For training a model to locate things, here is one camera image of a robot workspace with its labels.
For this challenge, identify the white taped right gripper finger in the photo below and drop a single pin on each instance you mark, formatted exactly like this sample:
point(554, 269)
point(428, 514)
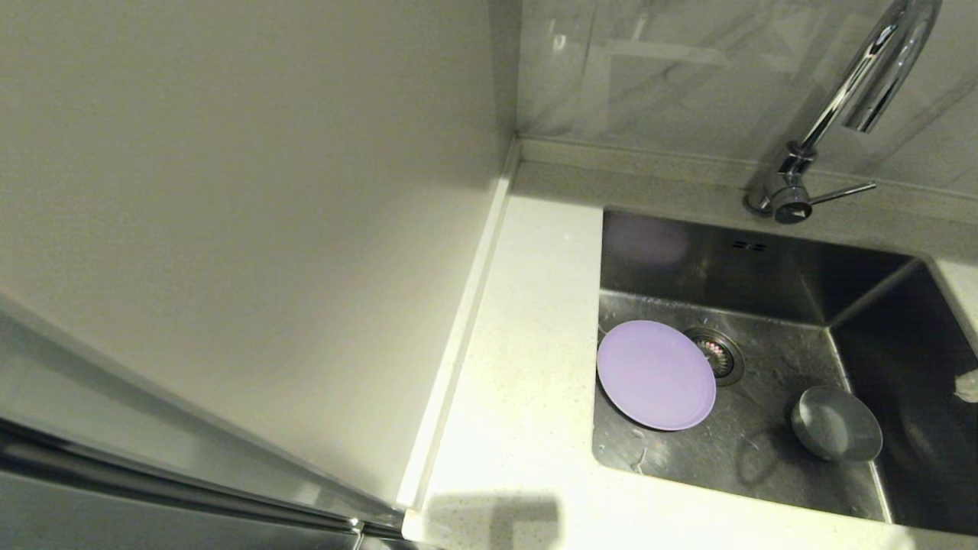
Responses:
point(970, 380)
point(970, 394)

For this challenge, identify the light blue bowl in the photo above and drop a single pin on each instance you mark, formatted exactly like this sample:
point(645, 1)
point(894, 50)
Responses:
point(837, 424)

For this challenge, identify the purple plate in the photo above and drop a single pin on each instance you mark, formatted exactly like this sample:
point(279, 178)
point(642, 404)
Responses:
point(657, 374)

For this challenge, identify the stainless steel sink basin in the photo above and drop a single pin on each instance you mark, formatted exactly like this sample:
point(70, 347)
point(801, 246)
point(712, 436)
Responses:
point(764, 458)

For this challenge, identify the round metal drain strainer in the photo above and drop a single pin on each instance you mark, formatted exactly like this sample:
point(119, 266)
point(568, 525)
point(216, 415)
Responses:
point(722, 357)

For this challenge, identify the chrome gooseneck faucet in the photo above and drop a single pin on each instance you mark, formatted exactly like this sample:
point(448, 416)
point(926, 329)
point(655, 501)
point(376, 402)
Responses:
point(793, 200)

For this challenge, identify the speckled stone backsplash ledge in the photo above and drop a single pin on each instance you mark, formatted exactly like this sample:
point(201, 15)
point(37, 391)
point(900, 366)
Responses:
point(649, 164)

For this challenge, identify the white countertop sealing strip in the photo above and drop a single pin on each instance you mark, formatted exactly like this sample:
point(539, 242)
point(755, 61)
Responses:
point(466, 321)

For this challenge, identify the white tall cabinet side panel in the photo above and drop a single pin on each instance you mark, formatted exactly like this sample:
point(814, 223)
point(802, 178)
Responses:
point(229, 191)

